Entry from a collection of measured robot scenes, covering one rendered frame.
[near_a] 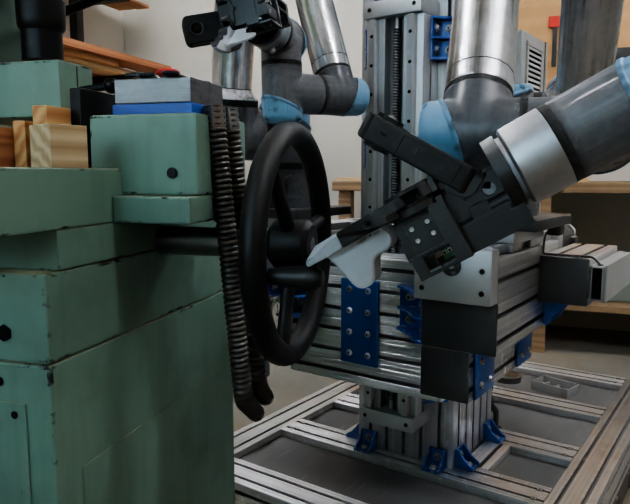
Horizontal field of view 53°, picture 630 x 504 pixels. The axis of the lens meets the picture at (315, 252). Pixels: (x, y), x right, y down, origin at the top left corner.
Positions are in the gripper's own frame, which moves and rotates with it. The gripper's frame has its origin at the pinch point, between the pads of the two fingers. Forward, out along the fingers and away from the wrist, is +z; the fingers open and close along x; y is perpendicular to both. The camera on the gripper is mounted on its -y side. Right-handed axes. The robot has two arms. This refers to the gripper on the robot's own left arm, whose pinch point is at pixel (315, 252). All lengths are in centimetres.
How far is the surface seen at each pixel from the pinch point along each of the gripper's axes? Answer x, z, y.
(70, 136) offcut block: -4.3, 15.7, -22.3
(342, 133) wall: 339, 51, -68
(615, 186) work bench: 263, -63, 33
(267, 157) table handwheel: 1.3, 0.0, -10.9
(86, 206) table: -3.7, 18.3, -15.5
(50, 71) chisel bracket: 7.9, 21.4, -35.7
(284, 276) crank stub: -0.9, 3.8, 0.7
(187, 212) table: 0.8, 10.7, -10.3
